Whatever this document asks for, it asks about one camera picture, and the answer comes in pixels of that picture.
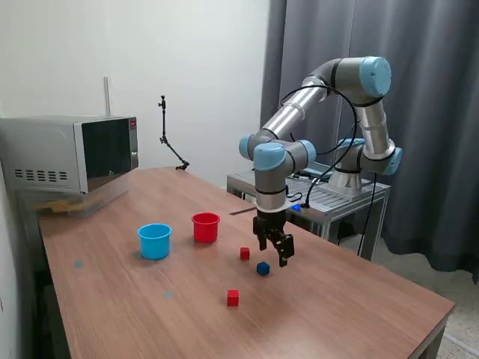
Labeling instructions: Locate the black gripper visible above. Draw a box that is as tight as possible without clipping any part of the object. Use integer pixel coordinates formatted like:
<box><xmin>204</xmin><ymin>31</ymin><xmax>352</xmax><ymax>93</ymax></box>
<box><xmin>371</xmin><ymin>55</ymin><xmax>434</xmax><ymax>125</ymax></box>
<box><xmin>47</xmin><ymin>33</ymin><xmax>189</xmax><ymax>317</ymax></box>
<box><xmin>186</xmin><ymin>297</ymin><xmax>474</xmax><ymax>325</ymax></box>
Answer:
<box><xmin>252</xmin><ymin>209</ymin><xmax>296</xmax><ymax>269</ymax></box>

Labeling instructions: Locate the red plastic bin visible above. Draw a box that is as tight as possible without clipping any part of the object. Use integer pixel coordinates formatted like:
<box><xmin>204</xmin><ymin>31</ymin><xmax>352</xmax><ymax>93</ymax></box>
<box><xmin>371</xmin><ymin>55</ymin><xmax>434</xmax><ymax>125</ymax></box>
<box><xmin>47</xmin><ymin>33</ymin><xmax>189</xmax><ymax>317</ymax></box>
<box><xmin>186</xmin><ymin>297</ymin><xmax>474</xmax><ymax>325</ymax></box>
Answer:
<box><xmin>191</xmin><ymin>212</ymin><xmax>221</xmax><ymax>244</ymax></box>

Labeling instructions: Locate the blue plastic bin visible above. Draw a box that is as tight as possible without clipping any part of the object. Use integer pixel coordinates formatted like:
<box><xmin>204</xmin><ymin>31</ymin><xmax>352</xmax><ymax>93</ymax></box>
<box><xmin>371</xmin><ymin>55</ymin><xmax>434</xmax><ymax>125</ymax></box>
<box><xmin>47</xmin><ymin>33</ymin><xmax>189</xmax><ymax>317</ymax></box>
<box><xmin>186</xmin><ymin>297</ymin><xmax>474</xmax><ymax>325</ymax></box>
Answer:
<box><xmin>137</xmin><ymin>223</ymin><xmax>173</xmax><ymax>261</ymax></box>

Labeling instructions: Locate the grey metal robot stand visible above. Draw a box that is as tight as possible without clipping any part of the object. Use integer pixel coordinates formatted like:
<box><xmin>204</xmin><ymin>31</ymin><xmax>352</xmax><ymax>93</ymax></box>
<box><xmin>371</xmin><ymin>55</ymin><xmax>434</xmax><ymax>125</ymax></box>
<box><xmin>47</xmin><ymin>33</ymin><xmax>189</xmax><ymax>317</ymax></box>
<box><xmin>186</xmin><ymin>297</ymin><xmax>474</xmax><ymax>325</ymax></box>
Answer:
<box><xmin>226</xmin><ymin>162</ymin><xmax>392</xmax><ymax>263</ymax></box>

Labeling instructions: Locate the blue teach pendant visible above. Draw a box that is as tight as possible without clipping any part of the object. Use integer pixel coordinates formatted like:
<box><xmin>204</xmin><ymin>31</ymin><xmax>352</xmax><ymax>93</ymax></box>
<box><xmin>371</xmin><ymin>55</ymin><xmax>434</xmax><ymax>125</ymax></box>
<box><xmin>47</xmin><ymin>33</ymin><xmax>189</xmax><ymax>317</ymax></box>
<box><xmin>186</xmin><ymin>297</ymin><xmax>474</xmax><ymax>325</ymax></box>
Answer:
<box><xmin>297</xmin><ymin>167</ymin><xmax>332</xmax><ymax>179</ymax></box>

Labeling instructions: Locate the grey curtain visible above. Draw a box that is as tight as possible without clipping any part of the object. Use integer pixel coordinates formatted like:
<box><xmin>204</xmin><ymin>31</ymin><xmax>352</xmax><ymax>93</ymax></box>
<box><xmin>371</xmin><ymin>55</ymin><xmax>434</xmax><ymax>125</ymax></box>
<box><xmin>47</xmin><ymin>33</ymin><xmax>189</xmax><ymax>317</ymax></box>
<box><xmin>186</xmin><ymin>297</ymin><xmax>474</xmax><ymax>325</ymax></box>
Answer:
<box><xmin>259</xmin><ymin>0</ymin><xmax>479</xmax><ymax>285</ymax></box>

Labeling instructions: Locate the wooden block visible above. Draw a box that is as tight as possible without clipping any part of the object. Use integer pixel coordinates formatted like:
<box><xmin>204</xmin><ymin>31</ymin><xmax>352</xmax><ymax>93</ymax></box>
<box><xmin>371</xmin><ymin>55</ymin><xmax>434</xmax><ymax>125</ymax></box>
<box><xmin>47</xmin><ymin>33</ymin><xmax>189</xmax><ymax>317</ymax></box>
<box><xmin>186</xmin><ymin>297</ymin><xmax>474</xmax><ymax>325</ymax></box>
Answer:
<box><xmin>30</xmin><ymin>200</ymin><xmax>73</xmax><ymax>217</ymax></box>

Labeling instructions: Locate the silver microwave oven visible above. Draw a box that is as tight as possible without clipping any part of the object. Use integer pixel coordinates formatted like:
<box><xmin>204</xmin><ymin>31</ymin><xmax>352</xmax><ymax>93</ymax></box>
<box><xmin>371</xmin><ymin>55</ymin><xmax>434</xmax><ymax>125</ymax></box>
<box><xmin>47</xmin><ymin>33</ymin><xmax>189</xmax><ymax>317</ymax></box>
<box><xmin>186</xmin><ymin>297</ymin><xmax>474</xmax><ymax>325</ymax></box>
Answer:
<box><xmin>0</xmin><ymin>115</ymin><xmax>140</xmax><ymax>195</ymax></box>

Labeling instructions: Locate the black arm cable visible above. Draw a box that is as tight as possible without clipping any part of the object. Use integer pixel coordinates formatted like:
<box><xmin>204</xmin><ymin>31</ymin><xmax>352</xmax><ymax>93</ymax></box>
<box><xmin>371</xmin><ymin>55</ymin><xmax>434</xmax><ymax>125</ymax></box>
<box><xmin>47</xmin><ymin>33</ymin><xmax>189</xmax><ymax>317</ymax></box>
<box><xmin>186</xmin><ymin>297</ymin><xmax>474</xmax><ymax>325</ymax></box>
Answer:
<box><xmin>280</xmin><ymin>85</ymin><xmax>359</xmax><ymax>210</ymax></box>

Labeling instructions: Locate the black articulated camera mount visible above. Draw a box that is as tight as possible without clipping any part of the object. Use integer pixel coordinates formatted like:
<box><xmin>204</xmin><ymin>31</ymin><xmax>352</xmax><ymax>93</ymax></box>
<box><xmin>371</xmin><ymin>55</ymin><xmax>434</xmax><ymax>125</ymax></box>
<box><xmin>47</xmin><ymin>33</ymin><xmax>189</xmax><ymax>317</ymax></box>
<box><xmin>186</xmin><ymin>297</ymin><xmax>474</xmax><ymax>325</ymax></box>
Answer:
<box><xmin>156</xmin><ymin>95</ymin><xmax>191</xmax><ymax>172</ymax></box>

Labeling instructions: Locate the white floor cable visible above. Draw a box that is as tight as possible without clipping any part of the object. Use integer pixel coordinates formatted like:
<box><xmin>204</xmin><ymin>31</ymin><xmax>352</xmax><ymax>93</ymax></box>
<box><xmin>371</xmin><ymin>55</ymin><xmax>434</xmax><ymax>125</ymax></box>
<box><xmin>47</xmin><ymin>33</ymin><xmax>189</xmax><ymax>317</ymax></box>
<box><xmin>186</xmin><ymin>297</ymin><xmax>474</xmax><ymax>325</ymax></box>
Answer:
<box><xmin>445</xmin><ymin>334</ymin><xmax>479</xmax><ymax>355</ymax></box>

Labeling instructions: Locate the white wall pipe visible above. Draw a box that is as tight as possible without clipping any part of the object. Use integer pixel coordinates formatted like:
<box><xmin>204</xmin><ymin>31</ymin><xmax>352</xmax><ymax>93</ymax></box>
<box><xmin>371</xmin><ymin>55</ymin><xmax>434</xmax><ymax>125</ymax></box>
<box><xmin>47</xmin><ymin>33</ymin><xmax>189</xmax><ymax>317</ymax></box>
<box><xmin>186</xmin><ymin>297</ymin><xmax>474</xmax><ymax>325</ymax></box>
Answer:
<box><xmin>103</xmin><ymin>76</ymin><xmax>112</xmax><ymax>117</ymax></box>

